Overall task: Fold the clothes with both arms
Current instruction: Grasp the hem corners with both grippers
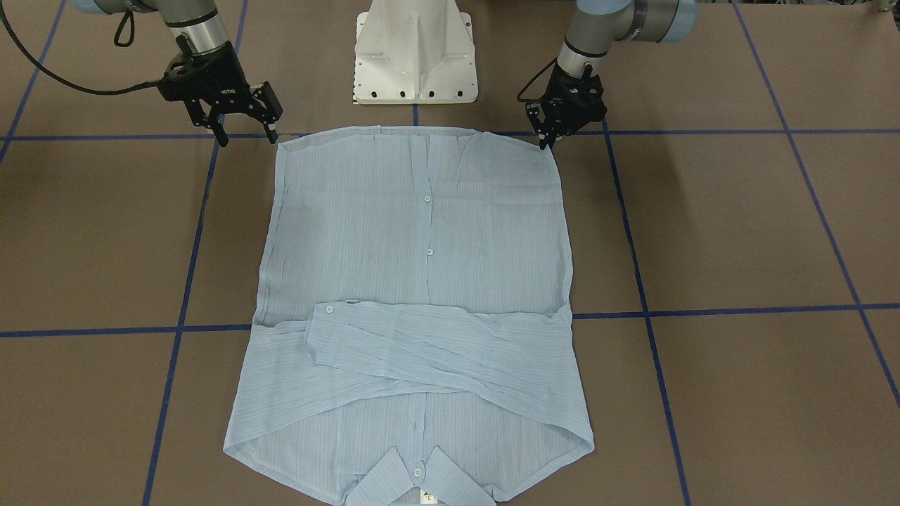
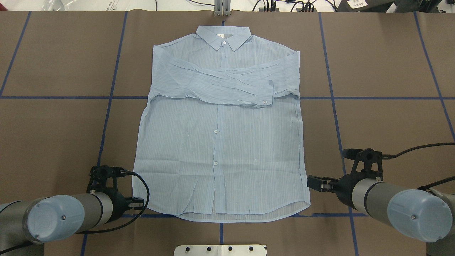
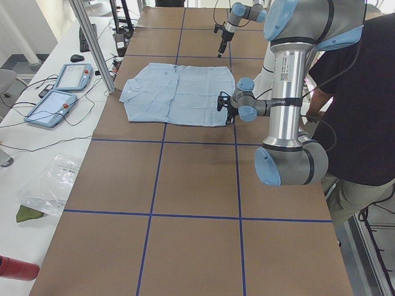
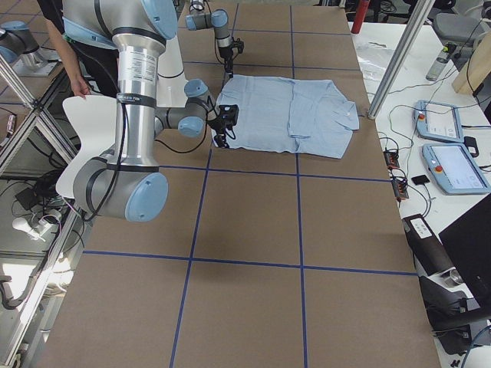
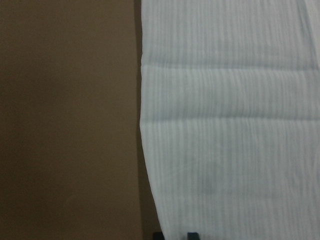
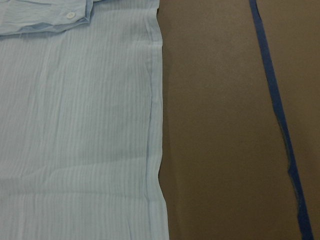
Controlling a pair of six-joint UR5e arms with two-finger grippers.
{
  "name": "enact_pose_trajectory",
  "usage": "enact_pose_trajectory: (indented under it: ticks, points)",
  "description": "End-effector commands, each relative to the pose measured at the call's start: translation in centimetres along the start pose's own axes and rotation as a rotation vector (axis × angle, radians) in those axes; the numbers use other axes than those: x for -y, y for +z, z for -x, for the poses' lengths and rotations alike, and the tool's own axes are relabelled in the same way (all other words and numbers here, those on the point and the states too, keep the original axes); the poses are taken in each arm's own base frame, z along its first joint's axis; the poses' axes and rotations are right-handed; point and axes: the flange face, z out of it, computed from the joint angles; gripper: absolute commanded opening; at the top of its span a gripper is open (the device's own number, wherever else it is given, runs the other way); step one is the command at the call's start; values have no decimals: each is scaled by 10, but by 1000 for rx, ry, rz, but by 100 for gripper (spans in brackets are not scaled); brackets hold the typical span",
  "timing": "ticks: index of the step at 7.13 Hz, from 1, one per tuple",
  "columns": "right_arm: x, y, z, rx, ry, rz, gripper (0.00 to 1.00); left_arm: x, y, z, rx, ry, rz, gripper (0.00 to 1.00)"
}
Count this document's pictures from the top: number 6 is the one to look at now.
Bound light blue button-up shirt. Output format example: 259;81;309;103
0;0;169;240

